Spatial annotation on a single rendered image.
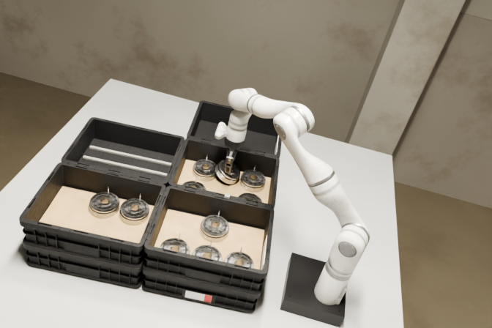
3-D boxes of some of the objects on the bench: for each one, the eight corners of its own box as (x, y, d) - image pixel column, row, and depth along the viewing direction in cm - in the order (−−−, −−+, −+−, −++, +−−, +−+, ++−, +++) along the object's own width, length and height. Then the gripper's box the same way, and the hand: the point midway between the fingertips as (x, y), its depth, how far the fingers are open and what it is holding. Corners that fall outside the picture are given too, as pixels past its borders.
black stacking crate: (262, 248, 183) (269, 228, 176) (254, 316, 159) (261, 295, 152) (162, 227, 183) (165, 206, 175) (139, 291, 159) (140, 269, 151)
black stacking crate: (162, 227, 183) (165, 206, 175) (139, 291, 159) (140, 269, 151) (62, 205, 182) (61, 183, 175) (24, 266, 158) (20, 243, 151)
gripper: (241, 148, 169) (234, 181, 179) (248, 126, 181) (241, 158, 191) (222, 144, 169) (215, 177, 179) (229, 121, 181) (222, 154, 191)
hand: (229, 164), depth 184 cm, fingers open, 5 cm apart
